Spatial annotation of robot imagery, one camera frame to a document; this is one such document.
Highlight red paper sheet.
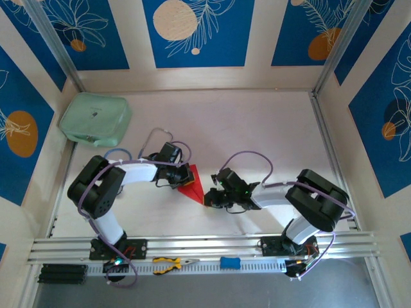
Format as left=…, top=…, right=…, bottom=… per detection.
left=176, top=164, right=206, bottom=206

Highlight grey stethoscope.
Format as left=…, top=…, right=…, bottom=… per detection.
left=138, top=127, right=174, bottom=160

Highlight blue sponge block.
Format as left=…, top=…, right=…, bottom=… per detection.
left=220, top=255, right=241, bottom=270

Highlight mint green zip pouch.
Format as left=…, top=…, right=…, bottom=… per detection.
left=57, top=92, right=133, bottom=148

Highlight black aluminium profile block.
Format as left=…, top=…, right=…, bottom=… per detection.
left=37, top=263, right=88, bottom=285

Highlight long aluminium mounting rail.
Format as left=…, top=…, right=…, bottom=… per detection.
left=27, top=232, right=381, bottom=264

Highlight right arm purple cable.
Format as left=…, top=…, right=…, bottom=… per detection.
left=220, top=150, right=357, bottom=280

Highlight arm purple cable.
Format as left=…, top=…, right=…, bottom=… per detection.
left=76, top=141, right=193, bottom=288
left=220, top=150, right=357, bottom=280

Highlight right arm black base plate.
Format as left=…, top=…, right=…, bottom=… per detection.
left=260, top=235, right=319, bottom=257

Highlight blue cable ring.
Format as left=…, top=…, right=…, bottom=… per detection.
left=104, top=147, right=133, bottom=161

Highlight slotted grey cable duct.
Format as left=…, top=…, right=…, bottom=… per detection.
left=86, top=258, right=286, bottom=277

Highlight yellow-handled pliers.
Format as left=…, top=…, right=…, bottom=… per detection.
left=152, top=256, right=200, bottom=276

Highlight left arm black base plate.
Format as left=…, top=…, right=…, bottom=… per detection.
left=89, top=237, right=148, bottom=261

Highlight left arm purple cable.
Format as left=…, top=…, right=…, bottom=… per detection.
left=76, top=141, right=193, bottom=288

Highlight aluminium frame post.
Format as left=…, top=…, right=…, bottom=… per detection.
left=311, top=0, right=375, bottom=97
left=24, top=0, right=86, bottom=94

